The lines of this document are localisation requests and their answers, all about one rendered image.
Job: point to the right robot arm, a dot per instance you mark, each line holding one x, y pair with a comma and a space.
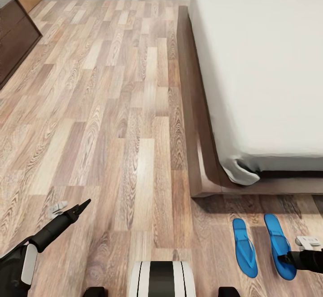
306, 258

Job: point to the bench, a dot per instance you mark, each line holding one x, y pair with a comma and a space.
18, 37

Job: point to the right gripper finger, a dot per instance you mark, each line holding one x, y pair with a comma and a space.
285, 258

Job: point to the sandal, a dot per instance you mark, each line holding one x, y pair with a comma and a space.
245, 252
279, 246

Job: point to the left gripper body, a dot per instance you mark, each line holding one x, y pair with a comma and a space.
59, 224

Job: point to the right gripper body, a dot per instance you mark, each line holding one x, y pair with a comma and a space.
304, 260

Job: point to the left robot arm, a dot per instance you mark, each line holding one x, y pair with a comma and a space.
17, 266

